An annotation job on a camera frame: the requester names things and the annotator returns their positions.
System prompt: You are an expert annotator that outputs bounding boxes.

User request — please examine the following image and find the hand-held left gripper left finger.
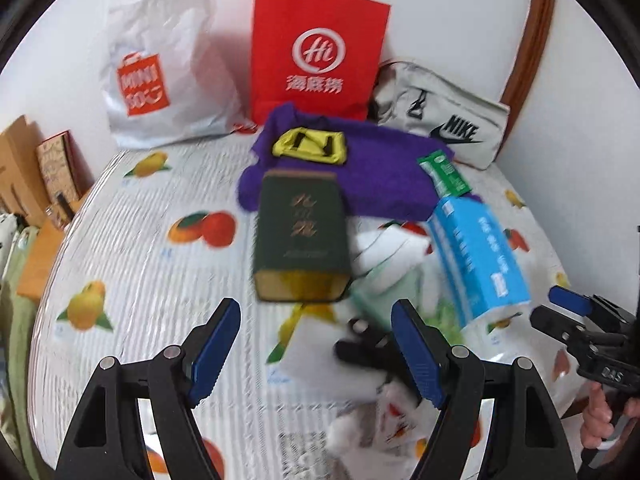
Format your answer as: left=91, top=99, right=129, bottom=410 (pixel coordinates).
left=55, top=297, right=242, bottom=480

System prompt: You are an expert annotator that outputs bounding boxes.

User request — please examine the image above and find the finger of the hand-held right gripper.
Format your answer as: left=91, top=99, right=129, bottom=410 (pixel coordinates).
left=548, top=285, right=597, bottom=318
left=530, top=305, right=587, bottom=357

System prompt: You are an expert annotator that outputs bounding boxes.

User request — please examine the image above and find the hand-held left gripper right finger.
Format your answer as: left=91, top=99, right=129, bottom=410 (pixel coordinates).
left=391, top=299, right=583, bottom=480

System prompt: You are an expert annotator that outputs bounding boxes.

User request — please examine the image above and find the person's right hand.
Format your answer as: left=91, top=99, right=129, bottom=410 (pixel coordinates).
left=582, top=382, right=640, bottom=451

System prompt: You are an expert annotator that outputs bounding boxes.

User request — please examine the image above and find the small black clip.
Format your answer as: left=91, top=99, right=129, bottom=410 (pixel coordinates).
left=334, top=317, right=416, bottom=391

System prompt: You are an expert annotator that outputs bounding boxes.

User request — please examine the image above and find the mint green sock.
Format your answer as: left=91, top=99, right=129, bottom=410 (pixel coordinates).
left=350, top=265, right=441, bottom=333

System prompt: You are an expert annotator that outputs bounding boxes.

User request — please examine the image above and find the small crumpled white cloth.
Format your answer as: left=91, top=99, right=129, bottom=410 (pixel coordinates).
left=327, top=390, right=441, bottom=463

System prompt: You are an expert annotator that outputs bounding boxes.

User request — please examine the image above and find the blue tissue pack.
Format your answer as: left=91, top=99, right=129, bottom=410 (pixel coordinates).
left=425, top=194, right=532, bottom=331

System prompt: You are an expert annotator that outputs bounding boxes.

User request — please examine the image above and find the dark green box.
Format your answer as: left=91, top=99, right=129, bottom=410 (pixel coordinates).
left=251, top=170, right=352, bottom=304

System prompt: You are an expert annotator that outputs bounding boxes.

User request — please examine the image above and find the green wet wipes packet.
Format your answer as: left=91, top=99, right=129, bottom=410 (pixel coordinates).
left=417, top=150, right=473, bottom=198

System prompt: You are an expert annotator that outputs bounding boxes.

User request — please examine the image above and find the purple towel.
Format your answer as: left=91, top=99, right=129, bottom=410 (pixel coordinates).
left=236, top=102, right=457, bottom=223

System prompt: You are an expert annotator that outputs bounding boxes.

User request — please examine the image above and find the orange brown board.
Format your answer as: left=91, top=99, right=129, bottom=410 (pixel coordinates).
left=17, top=187, right=93, bottom=302

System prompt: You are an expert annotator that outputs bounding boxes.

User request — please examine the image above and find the light green cloth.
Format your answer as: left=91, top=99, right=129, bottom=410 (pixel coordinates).
left=0, top=225, right=48, bottom=480

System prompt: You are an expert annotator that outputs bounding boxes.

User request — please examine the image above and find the grey waist bag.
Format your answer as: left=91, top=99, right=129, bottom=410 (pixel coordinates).
left=372, top=60, right=512, bottom=171

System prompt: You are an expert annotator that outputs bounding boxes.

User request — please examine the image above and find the brown printed box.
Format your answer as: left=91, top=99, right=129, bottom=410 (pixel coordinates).
left=36, top=131, right=96, bottom=221

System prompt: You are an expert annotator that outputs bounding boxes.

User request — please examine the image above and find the light wooden furniture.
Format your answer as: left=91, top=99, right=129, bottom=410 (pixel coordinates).
left=0, top=115, right=51, bottom=226

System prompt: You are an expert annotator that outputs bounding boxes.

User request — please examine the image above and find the white plastic shopping bag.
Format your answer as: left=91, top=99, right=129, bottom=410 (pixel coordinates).
left=100, top=0, right=246, bottom=150

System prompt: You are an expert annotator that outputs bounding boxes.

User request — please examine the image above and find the red paper bag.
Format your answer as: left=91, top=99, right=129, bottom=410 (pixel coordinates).
left=248, top=0, right=392, bottom=125

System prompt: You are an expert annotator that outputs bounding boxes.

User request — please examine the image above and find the yellow pouch with black straps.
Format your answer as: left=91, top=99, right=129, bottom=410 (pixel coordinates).
left=271, top=127, right=348, bottom=167

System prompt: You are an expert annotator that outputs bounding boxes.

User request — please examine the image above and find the brown wooden door frame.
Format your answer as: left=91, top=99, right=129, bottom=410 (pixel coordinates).
left=500, top=0, right=558, bottom=111

